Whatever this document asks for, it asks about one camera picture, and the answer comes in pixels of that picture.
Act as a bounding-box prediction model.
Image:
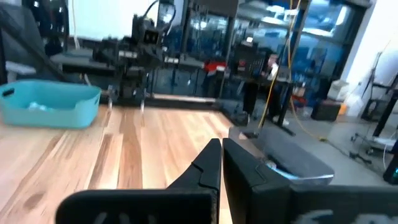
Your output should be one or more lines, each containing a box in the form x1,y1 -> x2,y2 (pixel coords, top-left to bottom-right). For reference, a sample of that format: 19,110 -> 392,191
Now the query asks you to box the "white box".
327,79 -> 349,101
345,93 -> 364,118

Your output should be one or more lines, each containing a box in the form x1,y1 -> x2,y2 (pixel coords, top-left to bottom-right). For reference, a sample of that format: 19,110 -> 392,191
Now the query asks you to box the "red object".
203,60 -> 228,77

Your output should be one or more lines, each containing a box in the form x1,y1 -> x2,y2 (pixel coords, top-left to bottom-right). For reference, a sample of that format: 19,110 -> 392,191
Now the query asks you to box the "yellow cable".
257,0 -> 328,143

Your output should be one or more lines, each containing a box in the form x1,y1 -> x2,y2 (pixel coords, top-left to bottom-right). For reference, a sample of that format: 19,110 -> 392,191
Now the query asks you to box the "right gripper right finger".
222,138 -> 398,224

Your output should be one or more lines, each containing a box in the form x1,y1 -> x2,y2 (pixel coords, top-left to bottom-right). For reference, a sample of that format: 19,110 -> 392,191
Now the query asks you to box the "black work table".
214,73 -> 301,137

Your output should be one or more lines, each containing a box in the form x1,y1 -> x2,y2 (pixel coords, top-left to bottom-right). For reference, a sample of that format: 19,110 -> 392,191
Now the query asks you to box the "teal plastic bin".
0,78 -> 103,130

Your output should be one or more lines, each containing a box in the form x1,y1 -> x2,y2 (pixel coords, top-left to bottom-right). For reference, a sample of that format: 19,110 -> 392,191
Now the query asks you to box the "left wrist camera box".
141,25 -> 162,46

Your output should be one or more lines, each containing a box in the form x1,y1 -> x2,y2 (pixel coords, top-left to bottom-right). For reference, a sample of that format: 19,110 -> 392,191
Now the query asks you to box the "light blue handled spoon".
264,160 -> 302,182

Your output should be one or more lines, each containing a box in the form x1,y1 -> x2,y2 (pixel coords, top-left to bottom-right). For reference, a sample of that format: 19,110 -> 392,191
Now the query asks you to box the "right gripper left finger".
55,138 -> 223,224

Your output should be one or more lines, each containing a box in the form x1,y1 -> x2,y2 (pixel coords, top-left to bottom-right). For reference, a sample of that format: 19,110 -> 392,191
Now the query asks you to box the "black pegboard rack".
233,43 -> 268,78

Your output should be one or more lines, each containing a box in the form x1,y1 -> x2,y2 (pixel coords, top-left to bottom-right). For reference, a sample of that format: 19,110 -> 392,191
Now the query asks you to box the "grey office desk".
49,49 -> 125,75

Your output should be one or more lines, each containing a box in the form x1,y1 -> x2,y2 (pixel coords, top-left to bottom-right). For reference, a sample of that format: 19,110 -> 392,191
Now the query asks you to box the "wheeled metal stand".
349,90 -> 398,166

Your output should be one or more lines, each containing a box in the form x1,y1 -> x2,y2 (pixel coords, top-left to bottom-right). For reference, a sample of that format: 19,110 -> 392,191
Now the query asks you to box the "grey plastic bin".
228,125 -> 336,187

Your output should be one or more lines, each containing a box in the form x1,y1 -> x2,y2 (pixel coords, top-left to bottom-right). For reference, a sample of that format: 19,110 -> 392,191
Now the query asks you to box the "black crate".
310,99 -> 343,122

